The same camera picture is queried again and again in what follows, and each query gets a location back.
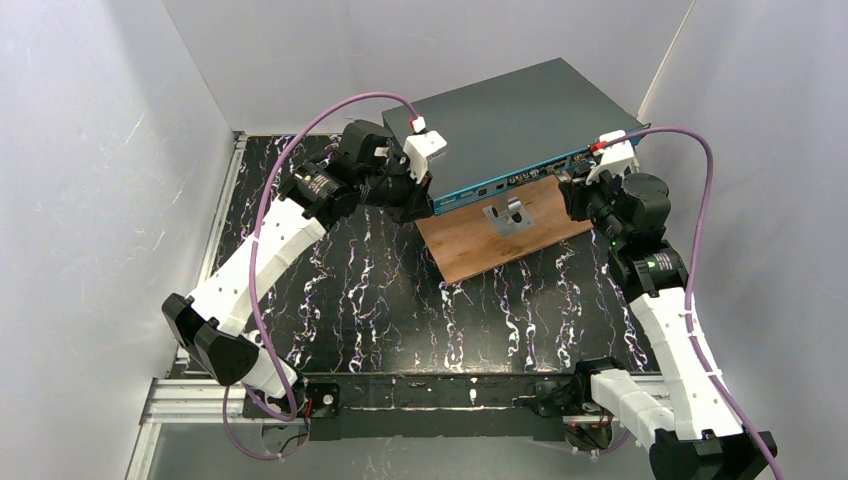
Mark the metal switch stand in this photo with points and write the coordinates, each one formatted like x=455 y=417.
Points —
x=508 y=216

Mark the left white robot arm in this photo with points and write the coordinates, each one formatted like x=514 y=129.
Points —
x=210 y=321

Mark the wooden base board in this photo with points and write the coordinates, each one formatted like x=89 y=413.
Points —
x=464 y=243

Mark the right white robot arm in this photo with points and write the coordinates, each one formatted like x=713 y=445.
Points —
x=669 y=371

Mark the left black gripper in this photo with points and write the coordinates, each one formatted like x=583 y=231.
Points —
x=411 y=198

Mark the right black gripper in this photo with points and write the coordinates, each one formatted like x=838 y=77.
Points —
x=579 y=196

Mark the grey teal network switch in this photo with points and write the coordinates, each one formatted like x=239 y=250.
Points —
x=508 y=131

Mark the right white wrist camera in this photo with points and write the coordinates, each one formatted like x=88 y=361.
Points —
x=610 y=155

